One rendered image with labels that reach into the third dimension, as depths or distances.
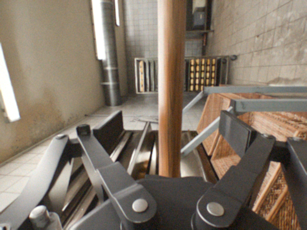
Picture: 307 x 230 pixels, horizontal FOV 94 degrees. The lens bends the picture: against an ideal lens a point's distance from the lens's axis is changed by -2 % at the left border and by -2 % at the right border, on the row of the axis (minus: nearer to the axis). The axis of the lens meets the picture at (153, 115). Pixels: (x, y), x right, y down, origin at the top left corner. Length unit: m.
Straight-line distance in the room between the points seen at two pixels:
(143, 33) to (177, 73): 5.20
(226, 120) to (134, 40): 5.23
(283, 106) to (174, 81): 0.57
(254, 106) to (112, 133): 0.55
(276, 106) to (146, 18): 5.05
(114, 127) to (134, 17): 5.38
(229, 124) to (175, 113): 0.06
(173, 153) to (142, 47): 5.14
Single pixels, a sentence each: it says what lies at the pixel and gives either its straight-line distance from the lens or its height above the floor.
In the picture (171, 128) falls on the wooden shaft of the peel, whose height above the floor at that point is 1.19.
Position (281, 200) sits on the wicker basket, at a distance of 0.75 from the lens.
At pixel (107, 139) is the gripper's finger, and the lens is 0.16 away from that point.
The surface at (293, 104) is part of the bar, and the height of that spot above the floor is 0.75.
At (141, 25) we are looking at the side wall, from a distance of 5.42.
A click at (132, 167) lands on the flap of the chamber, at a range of 0.97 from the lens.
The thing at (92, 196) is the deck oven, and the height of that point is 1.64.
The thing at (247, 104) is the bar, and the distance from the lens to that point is 0.63.
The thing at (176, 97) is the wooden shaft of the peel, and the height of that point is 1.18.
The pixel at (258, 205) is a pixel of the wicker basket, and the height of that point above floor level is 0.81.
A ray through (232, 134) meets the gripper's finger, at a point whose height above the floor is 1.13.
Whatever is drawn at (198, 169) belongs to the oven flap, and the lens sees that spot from 1.20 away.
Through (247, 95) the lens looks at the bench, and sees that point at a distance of 1.35.
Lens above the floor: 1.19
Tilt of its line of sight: 5 degrees up
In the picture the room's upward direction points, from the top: 90 degrees counter-clockwise
